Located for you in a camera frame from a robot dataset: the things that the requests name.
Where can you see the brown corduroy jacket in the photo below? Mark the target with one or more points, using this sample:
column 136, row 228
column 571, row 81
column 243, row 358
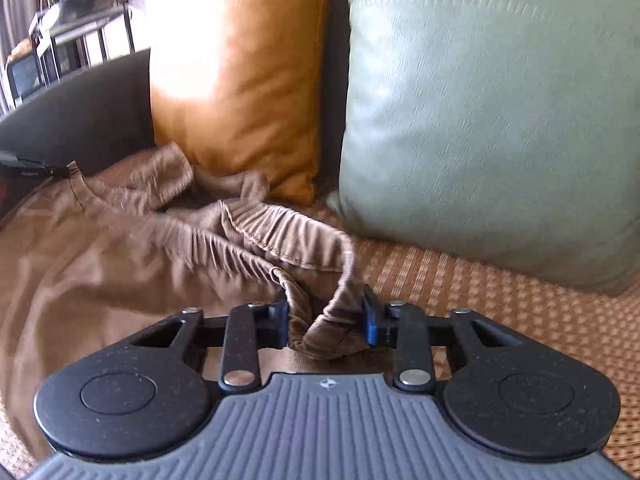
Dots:
column 86, row 262

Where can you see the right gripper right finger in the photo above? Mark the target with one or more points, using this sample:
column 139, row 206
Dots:
column 501, row 389

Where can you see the orange leather cushion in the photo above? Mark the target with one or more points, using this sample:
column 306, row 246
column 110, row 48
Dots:
column 236, row 85

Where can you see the green leather cushion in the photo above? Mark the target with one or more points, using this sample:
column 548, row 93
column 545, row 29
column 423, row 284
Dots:
column 499, row 131

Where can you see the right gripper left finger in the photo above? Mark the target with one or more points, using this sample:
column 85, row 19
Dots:
column 153, row 390

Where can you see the woven brown seat mat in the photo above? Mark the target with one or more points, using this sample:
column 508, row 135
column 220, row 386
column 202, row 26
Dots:
column 601, row 331

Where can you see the black leather sofa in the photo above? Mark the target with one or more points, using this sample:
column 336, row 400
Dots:
column 100, row 115

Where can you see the black metal side table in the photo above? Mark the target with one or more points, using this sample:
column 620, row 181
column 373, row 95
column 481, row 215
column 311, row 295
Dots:
column 56, row 45

